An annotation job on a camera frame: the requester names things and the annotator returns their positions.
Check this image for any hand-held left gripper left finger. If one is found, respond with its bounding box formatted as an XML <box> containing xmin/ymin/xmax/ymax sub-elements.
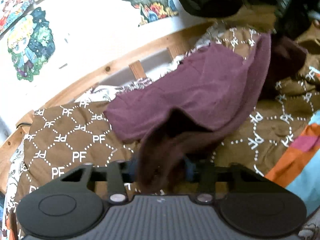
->
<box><xmin>54</xmin><ymin>159</ymin><xmax>139</xmax><ymax>204</ymax></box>

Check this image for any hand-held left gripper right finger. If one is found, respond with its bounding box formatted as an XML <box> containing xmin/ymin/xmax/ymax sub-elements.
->
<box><xmin>184</xmin><ymin>156</ymin><xmax>265</xmax><ymax>203</ymax></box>

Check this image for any maroon long-sleeve shirt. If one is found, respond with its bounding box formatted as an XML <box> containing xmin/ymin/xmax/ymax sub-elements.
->
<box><xmin>104</xmin><ymin>32</ymin><xmax>309</xmax><ymax>195</ymax></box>

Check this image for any brown patterned blanket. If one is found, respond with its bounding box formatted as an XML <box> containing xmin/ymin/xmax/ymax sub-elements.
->
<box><xmin>10</xmin><ymin>26</ymin><xmax>320</xmax><ymax>220</ymax></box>

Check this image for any white floral bed sheet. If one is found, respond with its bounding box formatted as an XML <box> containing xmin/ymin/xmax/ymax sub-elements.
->
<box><xmin>4</xmin><ymin>21</ymin><xmax>227</xmax><ymax>240</ymax></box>

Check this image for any blond cartoon character poster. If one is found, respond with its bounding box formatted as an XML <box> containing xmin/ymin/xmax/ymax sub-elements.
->
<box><xmin>7</xmin><ymin>7</ymin><xmax>56</xmax><ymax>82</ymax></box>

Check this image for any wooden bed frame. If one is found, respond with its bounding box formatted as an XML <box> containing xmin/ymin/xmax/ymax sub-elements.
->
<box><xmin>0</xmin><ymin>22</ymin><xmax>220</xmax><ymax>193</ymax></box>

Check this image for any colourful landscape wall poster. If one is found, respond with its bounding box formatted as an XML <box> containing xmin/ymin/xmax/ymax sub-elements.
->
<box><xmin>110</xmin><ymin>0</ymin><xmax>179</xmax><ymax>27</ymax></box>

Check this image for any orange cartoon wall poster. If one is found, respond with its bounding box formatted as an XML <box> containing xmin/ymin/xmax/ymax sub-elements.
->
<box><xmin>0</xmin><ymin>0</ymin><xmax>34</xmax><ymax>34</ymax></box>

